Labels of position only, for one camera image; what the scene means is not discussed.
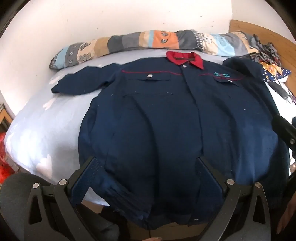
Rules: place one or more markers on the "wooden furniture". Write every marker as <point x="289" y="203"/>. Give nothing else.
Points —
<point x="4" y="118"/>

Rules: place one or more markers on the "patchwork quilt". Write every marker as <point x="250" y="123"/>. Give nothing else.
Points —
<point x="129" y="42"/>

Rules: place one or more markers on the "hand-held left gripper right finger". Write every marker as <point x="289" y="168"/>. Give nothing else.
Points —
<point x="208" y="180"/>

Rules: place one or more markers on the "wooden headboard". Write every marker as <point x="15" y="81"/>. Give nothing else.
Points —
<point x="259" y="30"/>

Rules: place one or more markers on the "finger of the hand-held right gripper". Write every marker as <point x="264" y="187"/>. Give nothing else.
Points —
<point x="285" y="132"/>

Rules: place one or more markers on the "pile of patterned cloth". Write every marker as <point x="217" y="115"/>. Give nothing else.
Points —
<point x="270" y="58"/>

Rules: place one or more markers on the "person's right forearm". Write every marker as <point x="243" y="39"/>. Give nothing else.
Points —
<point x="285" y="217"/>

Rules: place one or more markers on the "red plastic bag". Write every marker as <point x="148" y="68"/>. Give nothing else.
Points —
<point x="2" y="162"/>

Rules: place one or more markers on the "navy jacket with red collar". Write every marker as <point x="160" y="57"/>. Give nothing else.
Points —
<point x="161" y="120"/>

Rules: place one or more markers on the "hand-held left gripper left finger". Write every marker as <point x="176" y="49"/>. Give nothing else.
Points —
<point x="86" y="178"/>

